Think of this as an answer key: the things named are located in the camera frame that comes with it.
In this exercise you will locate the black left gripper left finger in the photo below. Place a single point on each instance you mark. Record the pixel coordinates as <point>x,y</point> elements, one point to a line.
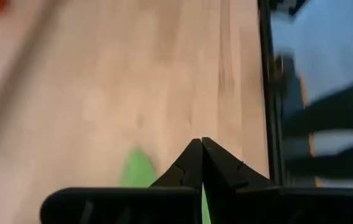
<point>126,205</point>

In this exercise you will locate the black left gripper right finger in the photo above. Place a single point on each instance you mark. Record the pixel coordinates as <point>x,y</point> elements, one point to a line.
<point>257,205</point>

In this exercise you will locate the black rig frame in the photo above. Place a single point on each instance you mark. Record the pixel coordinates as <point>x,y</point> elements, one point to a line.
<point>271,124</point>

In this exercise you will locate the green knitted cloth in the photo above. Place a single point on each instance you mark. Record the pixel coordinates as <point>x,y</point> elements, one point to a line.
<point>137,169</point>

